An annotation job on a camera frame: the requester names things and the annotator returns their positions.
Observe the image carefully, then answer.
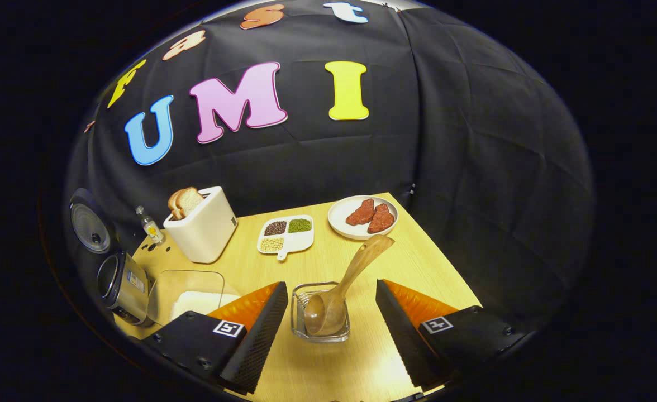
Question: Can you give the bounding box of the small glass bottle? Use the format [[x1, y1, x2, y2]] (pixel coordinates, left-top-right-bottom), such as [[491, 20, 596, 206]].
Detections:
[[135, 205, 165, 245]]

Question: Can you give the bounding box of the clear plastic rice container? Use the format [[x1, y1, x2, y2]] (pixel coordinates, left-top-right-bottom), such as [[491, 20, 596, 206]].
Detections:
[[147, 270, 242, 327]]

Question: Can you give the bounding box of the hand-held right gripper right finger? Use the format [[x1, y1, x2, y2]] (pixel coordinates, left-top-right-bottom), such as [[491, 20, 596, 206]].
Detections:
[[376, 279, 530, 391]]

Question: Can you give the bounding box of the white toaster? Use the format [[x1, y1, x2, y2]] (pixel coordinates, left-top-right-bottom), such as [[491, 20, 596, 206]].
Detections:
[[163, 186, 239, 264]]

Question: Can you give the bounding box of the white divided bean dish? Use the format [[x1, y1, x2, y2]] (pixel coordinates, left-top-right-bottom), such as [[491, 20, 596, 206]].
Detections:
[[257, 215, 315, 261]]

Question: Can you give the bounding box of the round white plate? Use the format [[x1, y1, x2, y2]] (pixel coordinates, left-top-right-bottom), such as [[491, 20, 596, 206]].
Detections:
[[328, 195, 399, 241]]

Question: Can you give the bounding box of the red meat piece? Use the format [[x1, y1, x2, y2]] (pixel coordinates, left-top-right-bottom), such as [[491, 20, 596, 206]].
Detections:
[[368, 204, 395, 234], [346, 199, 375, 226]]

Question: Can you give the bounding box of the wooden spoon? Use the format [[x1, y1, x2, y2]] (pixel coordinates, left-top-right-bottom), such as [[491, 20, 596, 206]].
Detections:
[[304, 234, 395, 336]]

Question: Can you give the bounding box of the black backdrop cloth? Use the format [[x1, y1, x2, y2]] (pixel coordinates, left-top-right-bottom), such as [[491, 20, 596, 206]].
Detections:
[[63, 0, 594, 336]]

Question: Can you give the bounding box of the clear wire chopstick holder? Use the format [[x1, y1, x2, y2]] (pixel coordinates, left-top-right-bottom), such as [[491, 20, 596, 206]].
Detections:
[[291, 282, 351, 343]]

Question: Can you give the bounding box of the dark lid rice cooker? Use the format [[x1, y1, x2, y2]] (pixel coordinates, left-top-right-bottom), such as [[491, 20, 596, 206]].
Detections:
[[69, 188, 150, 326]]

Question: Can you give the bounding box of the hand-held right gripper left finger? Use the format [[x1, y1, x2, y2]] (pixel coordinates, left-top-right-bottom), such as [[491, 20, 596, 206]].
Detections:
[[144, 281, 289, 394]]

